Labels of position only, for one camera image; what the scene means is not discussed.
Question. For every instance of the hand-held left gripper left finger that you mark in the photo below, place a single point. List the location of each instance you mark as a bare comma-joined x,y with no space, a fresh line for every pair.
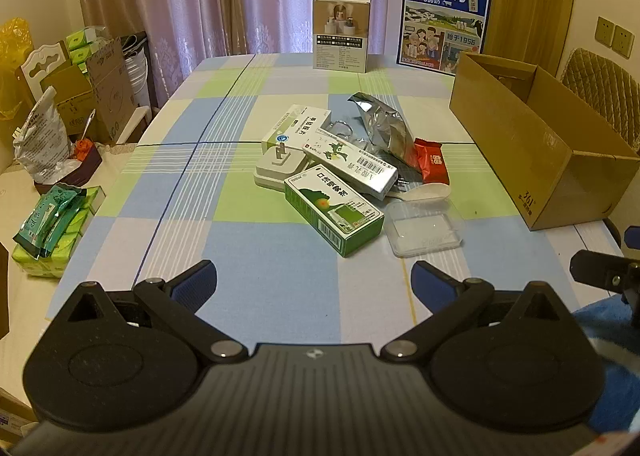
196,283

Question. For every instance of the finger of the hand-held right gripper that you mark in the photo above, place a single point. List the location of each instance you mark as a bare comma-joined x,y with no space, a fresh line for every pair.
600,270
614,231

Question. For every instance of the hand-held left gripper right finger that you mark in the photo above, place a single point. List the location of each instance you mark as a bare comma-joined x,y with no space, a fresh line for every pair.
432,286

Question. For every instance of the brown cardboard box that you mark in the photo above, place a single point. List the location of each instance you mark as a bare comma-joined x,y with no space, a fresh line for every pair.
505,136

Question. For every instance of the silver foil bag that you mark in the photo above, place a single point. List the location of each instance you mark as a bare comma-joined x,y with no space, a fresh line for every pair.
385,128

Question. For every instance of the white and green medicine box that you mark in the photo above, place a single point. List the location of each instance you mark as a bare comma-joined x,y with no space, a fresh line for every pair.
295,128

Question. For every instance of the clear plastic container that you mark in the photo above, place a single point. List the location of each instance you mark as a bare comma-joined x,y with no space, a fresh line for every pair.
425,231

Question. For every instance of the checkered tablecloth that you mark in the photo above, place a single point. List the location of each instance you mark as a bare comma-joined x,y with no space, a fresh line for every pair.
210,176

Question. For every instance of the red snack packet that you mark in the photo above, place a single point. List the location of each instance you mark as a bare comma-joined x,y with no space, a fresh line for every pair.
431,161

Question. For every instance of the stack of light green packets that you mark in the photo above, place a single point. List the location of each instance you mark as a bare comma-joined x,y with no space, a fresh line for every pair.
70,236

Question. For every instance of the white power adapter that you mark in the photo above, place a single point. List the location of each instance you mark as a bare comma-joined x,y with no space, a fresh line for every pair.
275,168

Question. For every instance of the long white box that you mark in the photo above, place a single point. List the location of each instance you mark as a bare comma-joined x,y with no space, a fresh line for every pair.
350,163

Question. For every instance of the quilted beige chair cushion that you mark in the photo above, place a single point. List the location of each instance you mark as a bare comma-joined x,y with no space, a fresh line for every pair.
600,81

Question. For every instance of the teal foil packets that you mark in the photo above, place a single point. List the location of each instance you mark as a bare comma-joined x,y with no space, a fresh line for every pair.
47,216

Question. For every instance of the dark brown wooden box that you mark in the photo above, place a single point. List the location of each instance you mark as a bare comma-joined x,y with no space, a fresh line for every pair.
82,166

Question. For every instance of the white plastic bag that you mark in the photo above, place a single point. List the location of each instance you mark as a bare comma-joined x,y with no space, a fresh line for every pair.
42,136

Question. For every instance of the printed cardboard storage box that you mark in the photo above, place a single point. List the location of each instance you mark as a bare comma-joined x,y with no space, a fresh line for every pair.
100,91

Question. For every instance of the blue milk carton box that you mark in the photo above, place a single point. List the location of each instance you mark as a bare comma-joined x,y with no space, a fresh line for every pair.
442,21

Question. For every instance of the stack of green tissue packs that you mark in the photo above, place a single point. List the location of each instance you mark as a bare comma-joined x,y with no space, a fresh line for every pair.
82,43

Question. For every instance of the beige product box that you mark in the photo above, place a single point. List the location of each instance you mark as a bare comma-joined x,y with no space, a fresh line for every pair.
341,33

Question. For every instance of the white carved board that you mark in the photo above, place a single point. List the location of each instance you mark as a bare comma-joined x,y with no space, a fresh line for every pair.
42,61

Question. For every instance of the pink lace curtain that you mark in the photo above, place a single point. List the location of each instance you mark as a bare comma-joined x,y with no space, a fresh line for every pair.
200,1

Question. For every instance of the yellow plastic bag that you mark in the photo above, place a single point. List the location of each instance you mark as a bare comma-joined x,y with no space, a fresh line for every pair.
12,51

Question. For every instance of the beige wall socket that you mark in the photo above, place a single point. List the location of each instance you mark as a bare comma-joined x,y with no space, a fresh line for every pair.
624,41
605,31

